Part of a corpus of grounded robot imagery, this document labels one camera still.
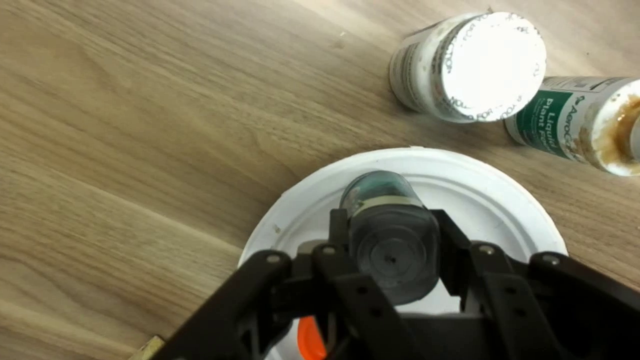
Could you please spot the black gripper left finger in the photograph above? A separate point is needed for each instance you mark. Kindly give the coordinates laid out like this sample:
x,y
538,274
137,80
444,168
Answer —
x,y
293,320

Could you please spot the white pill bottle white cap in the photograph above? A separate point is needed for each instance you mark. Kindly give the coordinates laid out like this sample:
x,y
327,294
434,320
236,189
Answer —
x,y
487,63

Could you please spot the white bottle with tan cap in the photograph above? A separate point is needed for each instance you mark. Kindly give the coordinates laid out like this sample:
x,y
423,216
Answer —
x,y
573,123

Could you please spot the white paper plate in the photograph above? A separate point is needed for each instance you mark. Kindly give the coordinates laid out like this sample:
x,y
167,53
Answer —
x,y
481,193

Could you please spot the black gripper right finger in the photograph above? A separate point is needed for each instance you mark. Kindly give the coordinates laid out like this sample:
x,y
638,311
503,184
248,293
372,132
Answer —
x,y
546,313

